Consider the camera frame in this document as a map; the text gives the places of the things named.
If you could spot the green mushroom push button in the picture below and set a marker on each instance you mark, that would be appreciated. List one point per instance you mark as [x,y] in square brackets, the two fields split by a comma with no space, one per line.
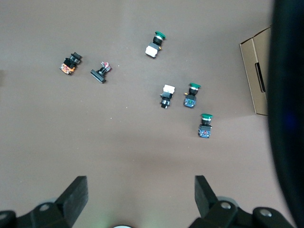
[204,131]
[152,50]
[190,101]

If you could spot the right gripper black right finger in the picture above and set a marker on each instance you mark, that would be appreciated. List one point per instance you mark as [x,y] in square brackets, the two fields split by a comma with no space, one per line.
[213,213]

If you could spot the brown cardboard box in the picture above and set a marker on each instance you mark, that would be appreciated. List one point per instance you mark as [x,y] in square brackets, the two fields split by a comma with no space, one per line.
[251,59]

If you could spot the black round button orange block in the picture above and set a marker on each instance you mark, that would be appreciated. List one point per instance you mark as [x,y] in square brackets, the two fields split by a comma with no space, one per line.
[67,66]

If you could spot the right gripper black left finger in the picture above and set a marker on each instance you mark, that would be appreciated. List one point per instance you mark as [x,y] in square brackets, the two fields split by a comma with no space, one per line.
[66,206]

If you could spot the black square push button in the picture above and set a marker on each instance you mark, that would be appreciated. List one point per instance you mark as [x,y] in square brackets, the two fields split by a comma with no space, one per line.
[98,74]

